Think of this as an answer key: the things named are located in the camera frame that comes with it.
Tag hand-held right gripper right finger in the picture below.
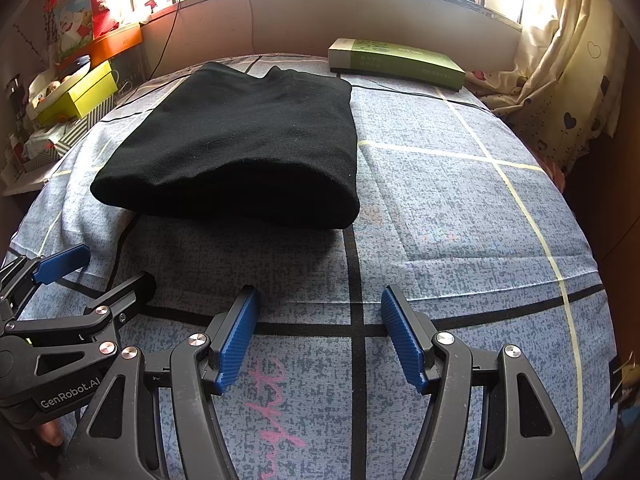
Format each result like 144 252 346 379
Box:
381 284 583 480

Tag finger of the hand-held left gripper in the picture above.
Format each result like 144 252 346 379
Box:
5 271 157 356
0 246 92 321

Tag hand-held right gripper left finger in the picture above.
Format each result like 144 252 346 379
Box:
57 284 261 480

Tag black pants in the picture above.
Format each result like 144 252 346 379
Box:
90 61 362 231

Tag person's left hand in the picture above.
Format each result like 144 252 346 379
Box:
37 420 66 448

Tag white side table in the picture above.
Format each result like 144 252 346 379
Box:
0 150 56 196

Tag blue-grey checked bedsheet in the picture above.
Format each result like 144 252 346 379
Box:
2 52 618 480

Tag patterned tissue packet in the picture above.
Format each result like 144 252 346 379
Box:
22 130 66 161

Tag black-and-white striped box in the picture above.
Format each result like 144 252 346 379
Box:
55 95 118 153

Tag yellow-green box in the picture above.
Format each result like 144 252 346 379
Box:
32 60 118 126

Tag dark tumbler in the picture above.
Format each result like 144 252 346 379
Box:
5 75 23 111

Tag orange box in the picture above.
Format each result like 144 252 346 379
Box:
52 25 143 68

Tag pink striped cloth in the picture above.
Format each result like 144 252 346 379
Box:
530 135 568 191

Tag cartoon printed bag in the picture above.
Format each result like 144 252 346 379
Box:
47 0 96 63

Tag wooden wardrobe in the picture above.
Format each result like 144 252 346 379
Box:
565 130 640 261

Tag red gift bag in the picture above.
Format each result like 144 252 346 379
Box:
90 0 123 36

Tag green cardboard box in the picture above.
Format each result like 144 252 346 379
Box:
327 37 466 93

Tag cream heart-print curtain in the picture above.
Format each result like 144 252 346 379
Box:
470 0 631 171

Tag black cable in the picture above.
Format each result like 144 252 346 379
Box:
150 0 186 78

